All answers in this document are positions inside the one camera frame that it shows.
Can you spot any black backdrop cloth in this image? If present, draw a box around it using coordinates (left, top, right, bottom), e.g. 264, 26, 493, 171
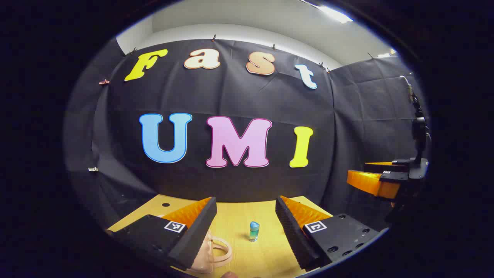
64, 38, 429, 236

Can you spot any pink suitcase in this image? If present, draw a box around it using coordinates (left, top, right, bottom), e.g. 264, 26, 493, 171
190, 229, 233, 275

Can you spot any ceiling light strip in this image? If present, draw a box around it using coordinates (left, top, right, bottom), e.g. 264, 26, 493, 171
301, 0, 354, 24

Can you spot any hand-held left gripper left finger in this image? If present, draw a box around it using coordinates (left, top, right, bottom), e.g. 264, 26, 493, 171
106, 196, 218, 271

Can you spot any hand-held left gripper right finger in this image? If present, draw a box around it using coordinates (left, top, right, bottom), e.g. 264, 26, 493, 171
275, 195, 382, 272

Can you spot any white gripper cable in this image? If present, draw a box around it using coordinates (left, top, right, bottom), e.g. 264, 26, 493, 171
400, 75, 414, 98

